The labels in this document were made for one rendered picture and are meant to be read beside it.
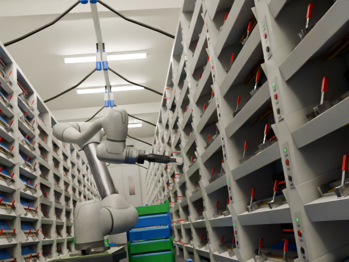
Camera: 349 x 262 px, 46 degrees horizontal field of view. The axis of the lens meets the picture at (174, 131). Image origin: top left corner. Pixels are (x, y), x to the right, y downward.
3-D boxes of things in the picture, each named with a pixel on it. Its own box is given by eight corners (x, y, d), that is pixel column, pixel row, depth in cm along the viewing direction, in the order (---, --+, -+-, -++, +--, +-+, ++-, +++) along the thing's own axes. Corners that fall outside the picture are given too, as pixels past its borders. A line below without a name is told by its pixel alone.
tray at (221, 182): (229, 183, 185) (221, 163, 187) (206, 194, 244) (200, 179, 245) (269, 166, 188) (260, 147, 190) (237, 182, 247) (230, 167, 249)
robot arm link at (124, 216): (102, 240, 231) (133, 235, 246) (116, 227, 222) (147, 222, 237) (64, 131, 266) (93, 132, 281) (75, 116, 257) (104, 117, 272)
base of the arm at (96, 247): (66, 258, 208) (65, 246, 209) (78, 252, 230) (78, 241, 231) (101, 253, 207) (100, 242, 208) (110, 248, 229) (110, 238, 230)
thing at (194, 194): (204, 196, 253) (195, 174, 255) (191, 202, 311) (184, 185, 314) (233, 183, 256) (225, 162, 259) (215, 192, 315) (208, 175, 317)
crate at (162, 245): (128, 253, 268) (126, 241, 269) (130, 252, 287) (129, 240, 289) (173, 248, 269) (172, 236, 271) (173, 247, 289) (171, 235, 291)
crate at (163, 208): (124, 216, 273) (123, 204, 275) (127, 217, 293) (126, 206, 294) (170, 211, 275) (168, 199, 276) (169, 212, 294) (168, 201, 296)
